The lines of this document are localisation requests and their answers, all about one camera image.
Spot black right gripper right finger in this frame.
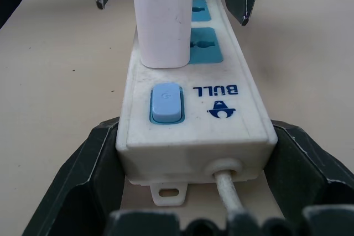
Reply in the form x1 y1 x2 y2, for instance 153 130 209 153
261 119 354 236

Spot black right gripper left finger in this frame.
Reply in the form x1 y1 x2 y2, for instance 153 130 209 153
22 117 131 236

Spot white charger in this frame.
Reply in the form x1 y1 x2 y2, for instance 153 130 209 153
129 0 194 70

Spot white power strip blue sockets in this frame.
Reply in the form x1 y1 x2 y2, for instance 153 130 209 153
115 0 279 207

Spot white power strip cable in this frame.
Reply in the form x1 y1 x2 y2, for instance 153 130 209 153
213 170 246 215

